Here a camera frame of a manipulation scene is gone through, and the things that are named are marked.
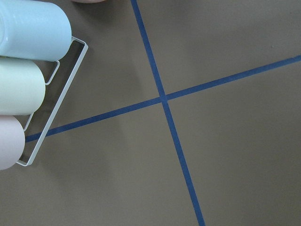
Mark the white wire cup rack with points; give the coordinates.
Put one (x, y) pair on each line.
(59, 77)

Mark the light pink cup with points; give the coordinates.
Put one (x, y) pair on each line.
(12, 141)

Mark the light green cup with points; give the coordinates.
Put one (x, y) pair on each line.
(22, 86)

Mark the light blue cup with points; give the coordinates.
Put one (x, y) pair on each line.
(34, 30)

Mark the pink bowl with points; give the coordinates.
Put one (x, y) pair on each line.
(88, 1)

